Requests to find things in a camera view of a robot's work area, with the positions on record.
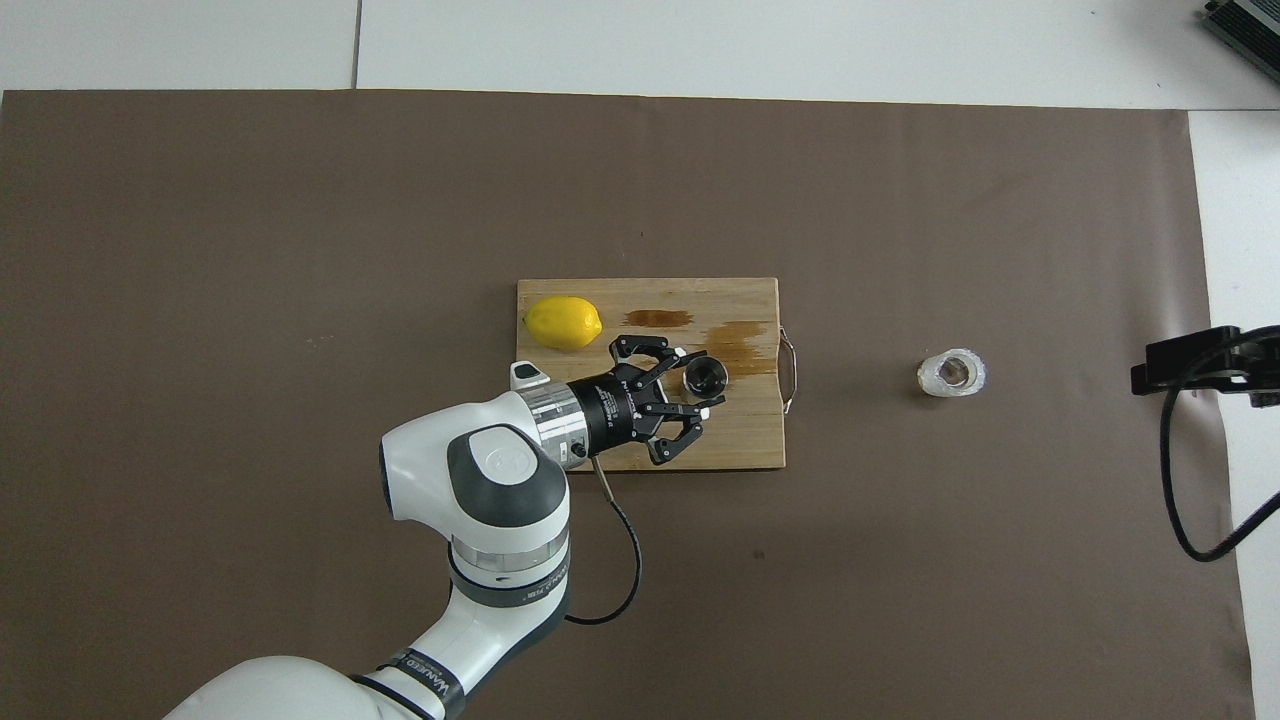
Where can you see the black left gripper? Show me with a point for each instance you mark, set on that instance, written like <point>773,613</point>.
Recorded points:
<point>612,410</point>

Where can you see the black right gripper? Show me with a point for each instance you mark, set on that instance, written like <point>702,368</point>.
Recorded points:
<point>1264,365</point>

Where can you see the steel double jigger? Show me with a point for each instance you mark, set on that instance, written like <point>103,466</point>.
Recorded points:
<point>706,380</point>

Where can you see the small clear glass cup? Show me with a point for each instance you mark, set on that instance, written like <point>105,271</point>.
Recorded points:
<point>952,374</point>

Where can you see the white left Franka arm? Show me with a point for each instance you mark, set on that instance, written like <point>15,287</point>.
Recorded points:
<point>500,500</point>

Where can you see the wooden cutting board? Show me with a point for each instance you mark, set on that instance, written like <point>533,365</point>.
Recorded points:
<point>560,420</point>

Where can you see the yellow lemon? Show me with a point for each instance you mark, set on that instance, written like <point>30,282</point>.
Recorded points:
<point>563,322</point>

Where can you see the brown paper table mat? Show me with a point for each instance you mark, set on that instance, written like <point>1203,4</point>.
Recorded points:
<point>900,550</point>

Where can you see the grey finned electronics box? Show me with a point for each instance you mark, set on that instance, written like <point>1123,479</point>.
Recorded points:
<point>1250,30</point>

